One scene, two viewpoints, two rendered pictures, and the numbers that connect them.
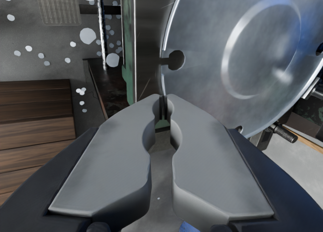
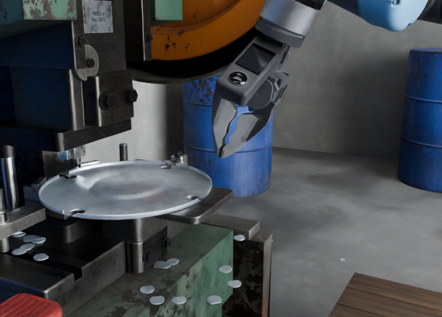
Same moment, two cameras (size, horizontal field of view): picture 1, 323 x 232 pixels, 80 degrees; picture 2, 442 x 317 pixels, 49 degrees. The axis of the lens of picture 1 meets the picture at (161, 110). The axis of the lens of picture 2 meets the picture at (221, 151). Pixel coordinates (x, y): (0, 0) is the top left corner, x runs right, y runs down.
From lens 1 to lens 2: 0.66 m
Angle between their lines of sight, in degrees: 37
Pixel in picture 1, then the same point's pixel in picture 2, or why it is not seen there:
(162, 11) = (188, 210)
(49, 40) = not seen: outside the picture
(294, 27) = (98, 185)
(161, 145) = (224, 218)
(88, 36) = (234, 283)
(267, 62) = (127, 181)
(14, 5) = not seen: outside the picture
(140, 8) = (200, 212)
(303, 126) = not seen: hidden behind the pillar
